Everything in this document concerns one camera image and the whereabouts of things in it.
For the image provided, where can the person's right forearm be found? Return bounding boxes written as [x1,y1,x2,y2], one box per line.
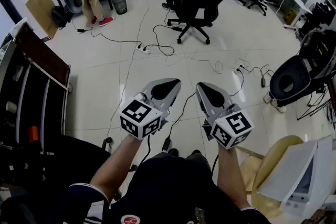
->
[216,146,252,211]

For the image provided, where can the orange box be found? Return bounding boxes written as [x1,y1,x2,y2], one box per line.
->
[28,125,40,144]

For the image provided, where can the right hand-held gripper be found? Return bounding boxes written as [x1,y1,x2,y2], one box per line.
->
[196,81,255,151]

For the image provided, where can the person's black shoes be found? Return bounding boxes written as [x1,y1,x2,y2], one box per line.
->
[167,148,203,158]

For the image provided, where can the white power strip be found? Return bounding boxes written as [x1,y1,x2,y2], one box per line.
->
[134,44,152,56]
[233,64,250,73]

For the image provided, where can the long black floor cable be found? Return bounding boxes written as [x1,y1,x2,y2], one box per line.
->
[70,20,142,47]

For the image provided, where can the white shoe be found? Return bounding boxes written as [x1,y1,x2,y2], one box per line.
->
[269,98,287,114]

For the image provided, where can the mesh waste bin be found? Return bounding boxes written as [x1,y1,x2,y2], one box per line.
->
[112,0,128,15]

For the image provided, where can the brown cardboard sheet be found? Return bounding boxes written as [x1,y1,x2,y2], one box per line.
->
[25,0,59,40]

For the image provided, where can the yellow box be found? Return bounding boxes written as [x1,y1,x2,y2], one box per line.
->
[284,9,298,26]

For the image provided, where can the person's black shirt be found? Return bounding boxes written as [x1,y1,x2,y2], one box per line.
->
[67,156,272,224]

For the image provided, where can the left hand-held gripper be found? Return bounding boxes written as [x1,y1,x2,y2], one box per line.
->
[119,78,182,141]

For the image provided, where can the black shelf unit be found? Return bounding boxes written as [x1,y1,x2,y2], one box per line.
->
[0,17,72,155]

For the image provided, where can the person's left forearm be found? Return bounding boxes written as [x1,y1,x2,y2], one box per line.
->
[89,134,148,203]

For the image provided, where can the white microwave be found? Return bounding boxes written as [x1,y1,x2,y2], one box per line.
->
[279,135,336,218]

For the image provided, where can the white microwave door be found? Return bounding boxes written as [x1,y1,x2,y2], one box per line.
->
[256,140,319,203]

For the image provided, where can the white cup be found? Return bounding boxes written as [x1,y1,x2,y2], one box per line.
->
[5,100,18,114]

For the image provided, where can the round beige wooden table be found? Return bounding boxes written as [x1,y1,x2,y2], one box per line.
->
[239,135,305,219]

